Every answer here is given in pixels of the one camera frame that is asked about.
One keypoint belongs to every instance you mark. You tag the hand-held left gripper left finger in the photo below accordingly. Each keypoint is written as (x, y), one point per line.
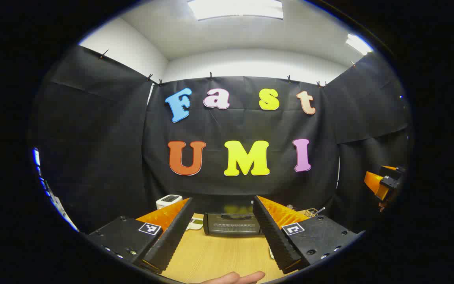
(172, 240)

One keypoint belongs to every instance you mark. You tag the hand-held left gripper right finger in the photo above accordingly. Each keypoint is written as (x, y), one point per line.
(276, 236)

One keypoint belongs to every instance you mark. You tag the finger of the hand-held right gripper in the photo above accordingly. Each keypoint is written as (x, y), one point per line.
(373, 182)

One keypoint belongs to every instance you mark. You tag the cream square plate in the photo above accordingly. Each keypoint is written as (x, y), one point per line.
(195, 224)

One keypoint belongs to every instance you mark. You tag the black electric oven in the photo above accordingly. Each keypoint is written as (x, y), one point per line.
(231, 227)

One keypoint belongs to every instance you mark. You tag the white toaster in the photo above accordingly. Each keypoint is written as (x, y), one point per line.
(168, 202)

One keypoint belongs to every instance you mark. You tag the ceiling light panel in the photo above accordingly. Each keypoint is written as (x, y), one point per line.
(235, 8)
(359, 44)

